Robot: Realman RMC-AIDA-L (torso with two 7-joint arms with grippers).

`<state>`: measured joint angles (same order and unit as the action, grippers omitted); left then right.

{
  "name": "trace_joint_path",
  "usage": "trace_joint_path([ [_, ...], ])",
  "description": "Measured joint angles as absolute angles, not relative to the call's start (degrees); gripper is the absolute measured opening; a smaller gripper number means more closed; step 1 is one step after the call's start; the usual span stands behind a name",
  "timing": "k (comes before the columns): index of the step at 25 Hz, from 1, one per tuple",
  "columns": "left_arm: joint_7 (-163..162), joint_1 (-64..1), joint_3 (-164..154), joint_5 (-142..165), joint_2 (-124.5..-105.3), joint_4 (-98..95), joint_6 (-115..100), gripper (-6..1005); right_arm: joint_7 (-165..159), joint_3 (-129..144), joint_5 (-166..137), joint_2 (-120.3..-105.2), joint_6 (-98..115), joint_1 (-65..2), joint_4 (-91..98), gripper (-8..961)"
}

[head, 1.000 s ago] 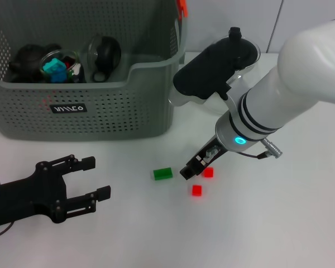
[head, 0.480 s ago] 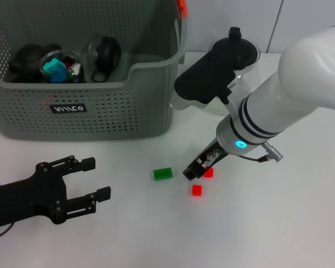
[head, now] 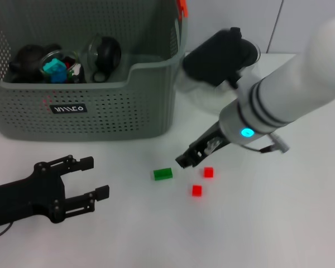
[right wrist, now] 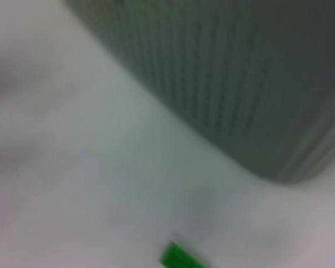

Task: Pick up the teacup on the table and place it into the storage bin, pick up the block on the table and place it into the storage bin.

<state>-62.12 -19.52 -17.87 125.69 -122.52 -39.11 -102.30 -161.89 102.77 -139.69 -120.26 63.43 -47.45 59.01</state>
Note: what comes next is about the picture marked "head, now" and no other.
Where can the black teapot lid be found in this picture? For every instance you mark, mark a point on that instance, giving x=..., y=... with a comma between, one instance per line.
x=236, y=31

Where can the small red toy brick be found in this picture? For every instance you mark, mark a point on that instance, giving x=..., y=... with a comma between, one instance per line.
x=208, y=172
x=196, y=190

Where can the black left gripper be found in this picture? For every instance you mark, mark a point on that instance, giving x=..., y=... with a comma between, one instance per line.
x=25, y=195

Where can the grey perforated storage bin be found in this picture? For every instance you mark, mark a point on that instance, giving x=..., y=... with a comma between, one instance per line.
x=128, y=111

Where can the glass teacup with black holder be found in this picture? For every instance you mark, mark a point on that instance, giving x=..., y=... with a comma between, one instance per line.
x=106, y=54
x=44, y=60

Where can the dark clay teapot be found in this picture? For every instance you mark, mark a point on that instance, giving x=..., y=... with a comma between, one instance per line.
x=26, y=58

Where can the white translucent toy brick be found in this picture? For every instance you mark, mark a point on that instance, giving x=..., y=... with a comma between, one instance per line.
x=76, y=68

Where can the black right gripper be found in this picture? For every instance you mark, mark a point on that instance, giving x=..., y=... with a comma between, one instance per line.
x=212, y=139

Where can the teal toy brick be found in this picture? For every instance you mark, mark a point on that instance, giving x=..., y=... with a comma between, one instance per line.
x=53, y=66

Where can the clear glass teapot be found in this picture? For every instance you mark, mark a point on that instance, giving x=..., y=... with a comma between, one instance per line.
x=212, y=109

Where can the blue square toy brick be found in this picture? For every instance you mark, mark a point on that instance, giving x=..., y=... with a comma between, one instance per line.
x=58, y=77

